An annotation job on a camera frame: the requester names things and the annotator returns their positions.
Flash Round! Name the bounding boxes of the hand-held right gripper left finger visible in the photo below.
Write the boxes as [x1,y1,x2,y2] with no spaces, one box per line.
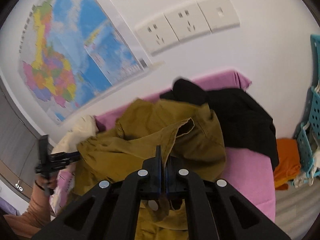
[32,145,163,240]

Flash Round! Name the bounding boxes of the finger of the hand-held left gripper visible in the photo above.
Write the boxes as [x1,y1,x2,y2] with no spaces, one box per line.
[51,151,81,161]
[49,161,73,172]

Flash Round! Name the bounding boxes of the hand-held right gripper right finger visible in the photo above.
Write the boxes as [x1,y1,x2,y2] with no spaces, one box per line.
[164,156,292,240]

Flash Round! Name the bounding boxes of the olive brown pants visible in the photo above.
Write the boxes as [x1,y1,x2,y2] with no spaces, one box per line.
[73,98,227,240]

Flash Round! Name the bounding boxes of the person's left forearm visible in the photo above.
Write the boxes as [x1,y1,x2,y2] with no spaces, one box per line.
[4,180,54,239]

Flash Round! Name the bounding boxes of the person's left hand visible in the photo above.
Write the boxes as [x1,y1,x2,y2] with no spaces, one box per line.
[34,172,54,193]

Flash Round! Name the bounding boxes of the cream garment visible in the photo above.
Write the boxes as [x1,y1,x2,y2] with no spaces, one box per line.
[51,114,101,156]

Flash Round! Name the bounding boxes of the grey wooden headboard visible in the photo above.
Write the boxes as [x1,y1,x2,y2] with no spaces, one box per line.
[0,80,58,203]

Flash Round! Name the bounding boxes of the lilac cloth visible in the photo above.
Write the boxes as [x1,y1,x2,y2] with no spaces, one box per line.
[0,197,21,217]

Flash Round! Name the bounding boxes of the pink floral bed sheet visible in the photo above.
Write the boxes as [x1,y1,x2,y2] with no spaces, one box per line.
[49,69,276,223]

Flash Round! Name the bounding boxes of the black garment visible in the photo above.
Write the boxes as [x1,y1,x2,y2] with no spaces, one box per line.
[159,78,280,171]

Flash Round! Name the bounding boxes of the orange cloth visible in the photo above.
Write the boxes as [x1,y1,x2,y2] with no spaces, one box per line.
[272,137,302,191]

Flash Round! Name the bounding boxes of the white cloth bundle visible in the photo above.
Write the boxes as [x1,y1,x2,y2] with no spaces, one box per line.
[293,149,320,188]

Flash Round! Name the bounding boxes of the blue perforated plastic basket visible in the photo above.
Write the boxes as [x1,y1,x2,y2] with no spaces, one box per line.
[303,33,320,131]
[294,121,320,178]

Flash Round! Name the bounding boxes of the colourful wall map poster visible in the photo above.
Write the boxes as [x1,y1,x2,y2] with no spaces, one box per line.
[18,0,166,126]

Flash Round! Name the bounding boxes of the white wall socket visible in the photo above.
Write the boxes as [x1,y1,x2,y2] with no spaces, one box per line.
[134,12,180,56]
[163,1,212,42]

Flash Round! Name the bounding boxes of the white wall switch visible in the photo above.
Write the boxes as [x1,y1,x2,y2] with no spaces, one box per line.
[196,0,241,33]

